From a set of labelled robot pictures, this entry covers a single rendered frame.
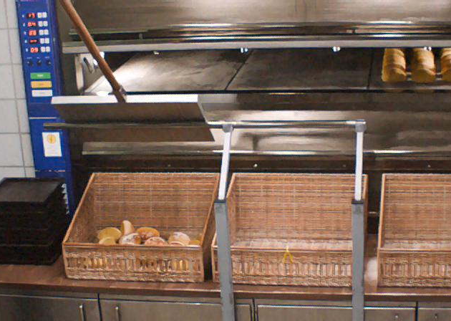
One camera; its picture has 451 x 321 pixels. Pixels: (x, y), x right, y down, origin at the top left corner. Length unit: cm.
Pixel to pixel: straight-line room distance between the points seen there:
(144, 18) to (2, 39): 64
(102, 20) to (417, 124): 133
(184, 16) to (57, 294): 119
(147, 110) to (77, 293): 77
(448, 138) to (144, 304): 136
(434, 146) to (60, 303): 160
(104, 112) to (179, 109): 29
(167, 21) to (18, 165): 95
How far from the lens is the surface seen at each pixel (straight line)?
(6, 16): 411
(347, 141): 389
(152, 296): 368
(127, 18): 391
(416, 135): 388
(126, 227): 403
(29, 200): 388
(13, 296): 388
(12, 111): 420
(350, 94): 384
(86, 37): 310
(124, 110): 356
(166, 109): 352
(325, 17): 376
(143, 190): 406
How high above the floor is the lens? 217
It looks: 19 degrees down
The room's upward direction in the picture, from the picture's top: 4 degrees counter-clockwise
